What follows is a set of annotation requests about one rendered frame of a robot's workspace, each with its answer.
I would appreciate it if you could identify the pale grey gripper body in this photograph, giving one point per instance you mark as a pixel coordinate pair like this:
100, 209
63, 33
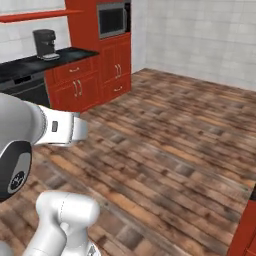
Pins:
80, 128

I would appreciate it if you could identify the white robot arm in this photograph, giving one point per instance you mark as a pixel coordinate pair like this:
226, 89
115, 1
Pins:
20, 123

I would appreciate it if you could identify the red counter cabinet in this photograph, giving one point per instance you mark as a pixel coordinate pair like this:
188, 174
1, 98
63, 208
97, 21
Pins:
245, 231

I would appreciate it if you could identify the red base cupboards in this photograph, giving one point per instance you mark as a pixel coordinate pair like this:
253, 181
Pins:
75, 83

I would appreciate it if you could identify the tall red cupboard unit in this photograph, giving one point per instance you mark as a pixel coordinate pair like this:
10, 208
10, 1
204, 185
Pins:
115, 63

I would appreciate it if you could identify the black coffee machine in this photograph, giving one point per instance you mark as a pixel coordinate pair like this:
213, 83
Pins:
44, 41

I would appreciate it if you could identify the silver microwave oven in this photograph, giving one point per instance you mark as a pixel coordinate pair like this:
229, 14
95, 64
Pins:
111, 19

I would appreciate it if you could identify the red wall shelf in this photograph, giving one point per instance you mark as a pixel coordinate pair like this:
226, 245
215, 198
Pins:
40, 15

